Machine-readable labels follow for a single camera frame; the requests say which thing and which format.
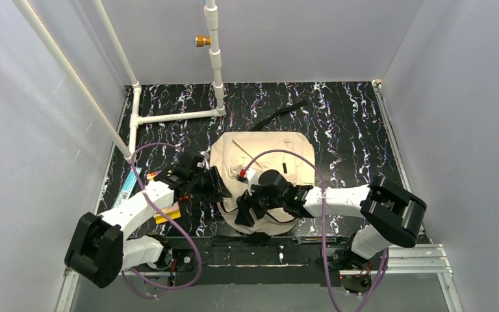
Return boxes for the beige student backpack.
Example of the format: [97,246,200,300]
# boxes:
[209,100,316,237]

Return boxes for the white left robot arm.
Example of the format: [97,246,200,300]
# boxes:
[64,151,232,288]

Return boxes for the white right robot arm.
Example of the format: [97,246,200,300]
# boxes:
[235,169,427,264]

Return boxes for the blue striped pencil pack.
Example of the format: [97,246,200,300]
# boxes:
[112,167,142,209]

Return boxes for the yellow crayon box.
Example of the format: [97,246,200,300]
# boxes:
[154,203,181,224]

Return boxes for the steel wrench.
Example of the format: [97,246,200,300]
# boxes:
[292,236,344,245]

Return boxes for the orange knob on pipe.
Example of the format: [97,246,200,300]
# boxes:
[194,35,211,47]

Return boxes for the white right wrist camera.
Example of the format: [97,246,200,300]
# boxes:
[237,168,258,192]

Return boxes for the white pvc pipe frame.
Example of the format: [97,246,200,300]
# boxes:
[12,0,227,165]

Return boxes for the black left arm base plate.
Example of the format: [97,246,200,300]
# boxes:
[163,249,196,272]

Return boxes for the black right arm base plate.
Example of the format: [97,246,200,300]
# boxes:
[326,245,382,272]

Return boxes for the aluminium rail frame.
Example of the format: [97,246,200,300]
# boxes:
[56,244,463,311]

